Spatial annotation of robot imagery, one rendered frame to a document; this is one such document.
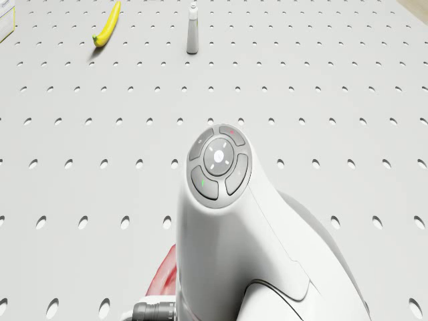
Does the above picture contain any banana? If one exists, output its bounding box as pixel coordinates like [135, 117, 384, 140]
[92, 1, 122, 47]

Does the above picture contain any red mug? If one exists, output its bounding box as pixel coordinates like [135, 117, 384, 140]
[146, 243, 177, 298]

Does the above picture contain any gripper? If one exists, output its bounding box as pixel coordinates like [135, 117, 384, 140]
[122, 294, 175, 321]

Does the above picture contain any small white bottle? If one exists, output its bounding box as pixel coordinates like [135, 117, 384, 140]
[186, 1, 201, 55]

